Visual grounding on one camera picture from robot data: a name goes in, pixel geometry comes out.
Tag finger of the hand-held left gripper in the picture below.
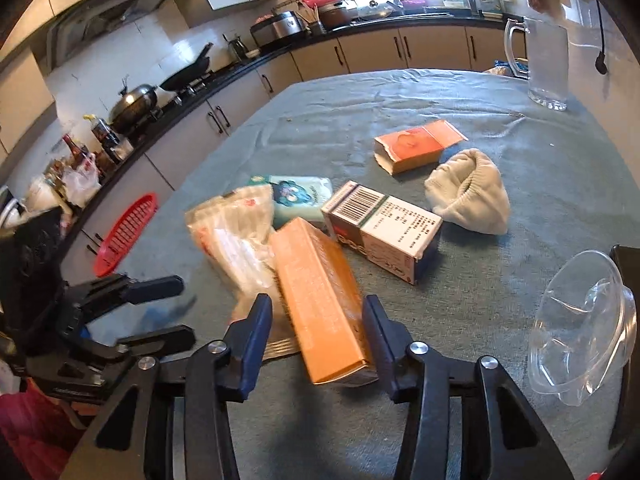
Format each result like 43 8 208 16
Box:
20 325 197 403
62 274 185 332

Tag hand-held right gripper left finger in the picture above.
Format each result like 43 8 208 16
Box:
74 294 275 480

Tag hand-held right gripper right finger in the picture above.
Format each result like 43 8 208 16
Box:
361 294 576 480

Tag long orange carton box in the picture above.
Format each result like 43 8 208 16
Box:
270 216 379 386

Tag clear plastic wrapper packet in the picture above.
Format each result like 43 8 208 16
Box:
184 185 301 361

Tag white knit sock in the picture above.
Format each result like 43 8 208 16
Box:
424 149 511 235

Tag red plastic basket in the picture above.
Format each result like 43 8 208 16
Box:
93 193 160 278

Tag white plastic bag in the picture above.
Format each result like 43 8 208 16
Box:
62 155 102 206

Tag white barcode carton box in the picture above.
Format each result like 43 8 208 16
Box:
321 180 444 286

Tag teal tissue pack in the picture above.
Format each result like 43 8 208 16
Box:
248 175 334 228

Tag dark bottle with yellow cap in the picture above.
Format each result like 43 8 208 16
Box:
84 114 121 161

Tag red bag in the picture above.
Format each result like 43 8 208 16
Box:
0 390 93 480

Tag steel wok with lid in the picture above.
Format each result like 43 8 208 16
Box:
107 85 161 136

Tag small open orange box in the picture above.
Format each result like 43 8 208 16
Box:
373 120 469 176

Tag clear plastic bowl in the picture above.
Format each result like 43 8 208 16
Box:
529 250 637 407

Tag black frying pan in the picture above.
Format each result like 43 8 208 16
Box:
159 42 213 92

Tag grey-blue tablecloth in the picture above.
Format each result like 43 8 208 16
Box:
90 67 636 480

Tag black chair back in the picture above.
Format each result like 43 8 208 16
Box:
606 244 640 461

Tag steel range hood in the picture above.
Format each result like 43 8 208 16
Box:
47 0 193 66

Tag beige base cabinets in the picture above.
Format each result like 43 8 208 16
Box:
60 25 528 281

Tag silver rice cooker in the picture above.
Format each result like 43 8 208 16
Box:
250 10 307 48

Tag black kitchen counter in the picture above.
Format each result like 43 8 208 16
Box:
60 10 526 241

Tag brown cooking pot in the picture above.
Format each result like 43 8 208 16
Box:
317 2 358 28

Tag pan with glass lid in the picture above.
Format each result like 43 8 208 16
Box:
357 1 396 21

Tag glass pitcher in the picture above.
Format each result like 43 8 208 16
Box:
504 16 571 112

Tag black cable with plug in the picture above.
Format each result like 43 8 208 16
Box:
594 0 610 76

